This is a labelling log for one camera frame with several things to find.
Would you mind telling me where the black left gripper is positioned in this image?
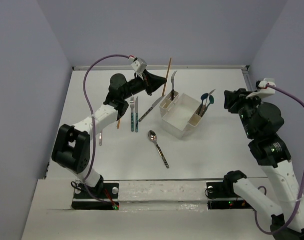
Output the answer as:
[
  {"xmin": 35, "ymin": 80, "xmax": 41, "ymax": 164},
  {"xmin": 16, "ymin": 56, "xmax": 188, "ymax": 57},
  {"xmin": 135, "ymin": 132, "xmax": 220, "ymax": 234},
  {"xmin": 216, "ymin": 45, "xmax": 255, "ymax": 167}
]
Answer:
[{"xmin": 121, "ymin": 69, "xmax": 166, "ymax": 101}]

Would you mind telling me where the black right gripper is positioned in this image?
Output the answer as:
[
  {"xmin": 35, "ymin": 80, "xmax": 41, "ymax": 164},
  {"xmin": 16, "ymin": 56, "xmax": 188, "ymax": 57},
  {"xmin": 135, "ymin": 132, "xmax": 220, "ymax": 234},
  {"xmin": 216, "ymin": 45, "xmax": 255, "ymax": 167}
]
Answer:
[{"xmin": 224, "ymin": 87, "xmax": 263, "ymax": 139}]

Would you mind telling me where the black-handled fork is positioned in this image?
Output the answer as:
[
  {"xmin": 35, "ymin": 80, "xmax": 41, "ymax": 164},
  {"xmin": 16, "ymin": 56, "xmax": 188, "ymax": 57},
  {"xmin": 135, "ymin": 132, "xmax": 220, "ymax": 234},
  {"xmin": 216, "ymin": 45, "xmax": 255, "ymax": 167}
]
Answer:
[{"xmin": 170, "ymin": 70, "xmax": 177, "ymax": 101}]

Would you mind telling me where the teal plastic spoon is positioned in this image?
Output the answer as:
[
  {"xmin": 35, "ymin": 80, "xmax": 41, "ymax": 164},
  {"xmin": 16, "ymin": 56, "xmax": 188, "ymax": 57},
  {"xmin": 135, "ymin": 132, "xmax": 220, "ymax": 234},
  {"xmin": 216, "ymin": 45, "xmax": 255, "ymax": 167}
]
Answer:
[
  {"xmin": 197, "ymin": 93, "xmax": 209, "ymax": 115},
  {"xmin": 202, "ymin": 95, "xmax": 215, "ymax": 116}
]

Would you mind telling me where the pink-handled spoon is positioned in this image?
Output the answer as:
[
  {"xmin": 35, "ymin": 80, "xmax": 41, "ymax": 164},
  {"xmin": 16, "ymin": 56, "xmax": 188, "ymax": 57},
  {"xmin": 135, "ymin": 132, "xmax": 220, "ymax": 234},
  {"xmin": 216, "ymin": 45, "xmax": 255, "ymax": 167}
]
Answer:
[{"xmin": 201, "ymin": 89, "xmax": 215, "ymax": 117}]

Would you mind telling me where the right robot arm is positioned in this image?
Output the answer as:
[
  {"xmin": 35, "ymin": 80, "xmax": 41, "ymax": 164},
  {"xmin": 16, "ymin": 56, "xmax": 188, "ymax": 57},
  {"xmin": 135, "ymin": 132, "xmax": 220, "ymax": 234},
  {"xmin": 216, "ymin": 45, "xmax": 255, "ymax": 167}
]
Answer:
[{"xmin": 222, "ymin": 84, "xmax": 304, "ymax": 240}]

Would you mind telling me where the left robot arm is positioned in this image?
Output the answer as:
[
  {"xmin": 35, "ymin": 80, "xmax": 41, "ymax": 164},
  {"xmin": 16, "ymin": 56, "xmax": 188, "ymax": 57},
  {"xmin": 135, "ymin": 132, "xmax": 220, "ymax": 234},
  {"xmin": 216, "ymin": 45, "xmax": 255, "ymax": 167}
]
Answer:
[{"xmin": 51, "ymin": 70, "xmax": 167, "ymax": 198}]

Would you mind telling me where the white utensil caddy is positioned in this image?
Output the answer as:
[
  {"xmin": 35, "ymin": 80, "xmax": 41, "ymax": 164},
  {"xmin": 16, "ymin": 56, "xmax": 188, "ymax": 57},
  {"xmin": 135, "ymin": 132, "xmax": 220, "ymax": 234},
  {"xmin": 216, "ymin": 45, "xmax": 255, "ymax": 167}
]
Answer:
[{"xmin": 159, "ymin": 91, "xmax": 202, "ymax": 139}]

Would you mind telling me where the black-handled knife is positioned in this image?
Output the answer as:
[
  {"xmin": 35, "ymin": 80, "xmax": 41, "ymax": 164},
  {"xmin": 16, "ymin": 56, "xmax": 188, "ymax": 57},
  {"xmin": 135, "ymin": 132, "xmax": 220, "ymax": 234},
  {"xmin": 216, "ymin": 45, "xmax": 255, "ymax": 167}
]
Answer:
[{"xmin": 138, "ymin": 96, "xmax": 163, "ymax": 122}]

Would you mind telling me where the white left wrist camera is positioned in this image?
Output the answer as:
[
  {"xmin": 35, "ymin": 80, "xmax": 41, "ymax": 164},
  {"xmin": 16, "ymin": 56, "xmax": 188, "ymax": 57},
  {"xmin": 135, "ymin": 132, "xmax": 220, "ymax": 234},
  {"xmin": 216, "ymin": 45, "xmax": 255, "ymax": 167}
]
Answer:
[{"xmin": 128, "ymin": 55, "xmax": 147, "ymax": 74}]

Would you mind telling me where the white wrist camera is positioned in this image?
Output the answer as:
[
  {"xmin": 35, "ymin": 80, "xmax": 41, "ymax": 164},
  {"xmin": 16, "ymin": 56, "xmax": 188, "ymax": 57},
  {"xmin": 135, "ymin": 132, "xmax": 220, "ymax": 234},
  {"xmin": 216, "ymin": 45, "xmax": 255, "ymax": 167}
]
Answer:
[
  {"xmin": 246, "ymin": 78, "xmax": 276, "ymax": 99},
  {"xmin": 128, "ymin": 55, "xmax": 147, "ymax": 74}
]

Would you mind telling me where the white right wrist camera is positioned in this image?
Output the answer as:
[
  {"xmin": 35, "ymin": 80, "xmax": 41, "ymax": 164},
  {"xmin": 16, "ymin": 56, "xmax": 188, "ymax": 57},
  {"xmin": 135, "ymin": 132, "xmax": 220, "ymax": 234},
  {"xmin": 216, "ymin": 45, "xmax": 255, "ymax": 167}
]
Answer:
[{"xmin": 246, "ymin": 78, "xmax": 276, "ymax": 99}]

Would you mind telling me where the teal-handled knife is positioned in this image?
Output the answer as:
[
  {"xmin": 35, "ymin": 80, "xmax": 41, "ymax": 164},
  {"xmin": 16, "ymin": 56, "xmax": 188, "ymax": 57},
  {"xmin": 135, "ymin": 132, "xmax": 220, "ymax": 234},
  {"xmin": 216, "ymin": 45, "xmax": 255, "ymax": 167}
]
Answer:
[{"xmin": 134, "ymin": 96, "xmax": 139, "ymax": 133}]

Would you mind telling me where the teal-handled fork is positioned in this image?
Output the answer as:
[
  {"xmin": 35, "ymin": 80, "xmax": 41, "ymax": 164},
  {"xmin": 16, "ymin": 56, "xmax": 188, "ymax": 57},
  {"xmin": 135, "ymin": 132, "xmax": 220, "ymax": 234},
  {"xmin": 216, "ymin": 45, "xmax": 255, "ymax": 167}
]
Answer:
[{"xmin": 129, "ymin": 96, "xmax": 135, "ymax": 132}]

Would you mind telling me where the black-handled spoon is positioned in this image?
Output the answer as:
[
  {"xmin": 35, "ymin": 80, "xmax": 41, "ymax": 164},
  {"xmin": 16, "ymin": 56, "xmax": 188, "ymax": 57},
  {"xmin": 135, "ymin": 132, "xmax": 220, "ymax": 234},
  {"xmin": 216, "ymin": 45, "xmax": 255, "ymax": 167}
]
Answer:
[{"xmin": 148, "ymin": 130, "xmax": 170, "ymax": 169}]

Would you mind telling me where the pink-handled knife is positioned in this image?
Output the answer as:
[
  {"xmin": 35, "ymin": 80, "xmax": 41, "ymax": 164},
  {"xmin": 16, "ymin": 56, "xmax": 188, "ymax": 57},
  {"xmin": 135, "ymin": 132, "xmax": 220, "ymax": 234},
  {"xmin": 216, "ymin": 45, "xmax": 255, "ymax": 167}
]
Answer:
[{"xmin": 98, "ymin": 130, "xmax": 103, "ymax": 146}]

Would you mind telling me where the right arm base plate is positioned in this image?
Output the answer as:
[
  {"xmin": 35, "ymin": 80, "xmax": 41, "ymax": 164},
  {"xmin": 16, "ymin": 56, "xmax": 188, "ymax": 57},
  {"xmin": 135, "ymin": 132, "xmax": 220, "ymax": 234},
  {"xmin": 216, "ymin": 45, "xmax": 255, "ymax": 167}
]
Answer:
[{"xmin": 204, "ymin": 181, "xmax": 253, "ymax": 210}]

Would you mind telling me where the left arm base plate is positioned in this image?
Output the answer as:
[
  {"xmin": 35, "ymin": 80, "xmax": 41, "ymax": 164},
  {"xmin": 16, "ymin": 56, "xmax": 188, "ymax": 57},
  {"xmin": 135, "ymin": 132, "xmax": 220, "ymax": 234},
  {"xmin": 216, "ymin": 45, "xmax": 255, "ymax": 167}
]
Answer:
[{"xmin": 70, "ymin": 181, "xmax": 119, "ymax": 211}]

